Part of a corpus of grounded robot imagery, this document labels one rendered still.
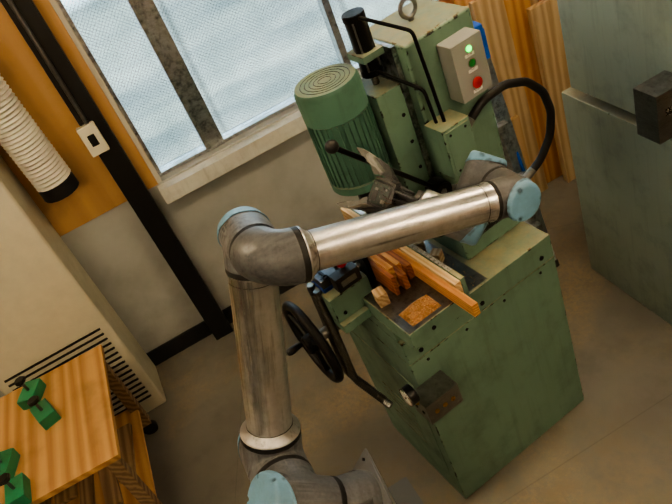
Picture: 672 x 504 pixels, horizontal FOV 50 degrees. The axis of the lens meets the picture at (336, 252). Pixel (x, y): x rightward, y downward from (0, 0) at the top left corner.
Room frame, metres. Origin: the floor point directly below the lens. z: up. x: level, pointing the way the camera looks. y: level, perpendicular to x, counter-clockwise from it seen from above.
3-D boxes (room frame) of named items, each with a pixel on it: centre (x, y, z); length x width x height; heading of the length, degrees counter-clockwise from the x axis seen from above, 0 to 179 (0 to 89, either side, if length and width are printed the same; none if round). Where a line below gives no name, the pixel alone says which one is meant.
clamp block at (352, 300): (1.66, 0.03, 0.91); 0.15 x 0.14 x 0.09; 18
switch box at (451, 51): (1.69, -0.50, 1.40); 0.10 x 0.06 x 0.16; 108
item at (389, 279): (1.67, -0.08, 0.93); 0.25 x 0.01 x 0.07; 18
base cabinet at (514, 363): (1.76, -0.26, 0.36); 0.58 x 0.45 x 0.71; 108
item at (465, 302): (1.63, -0.18, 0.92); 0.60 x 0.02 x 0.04; 18
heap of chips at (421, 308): (1.46, -0.14, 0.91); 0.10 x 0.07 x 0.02; 108
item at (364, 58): (1.77, -0.28, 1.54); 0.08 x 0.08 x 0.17; 18
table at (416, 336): (1.69, -0.05, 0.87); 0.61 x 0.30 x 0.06; 18
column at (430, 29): (1.81, -0.43, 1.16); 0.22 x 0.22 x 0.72; 18
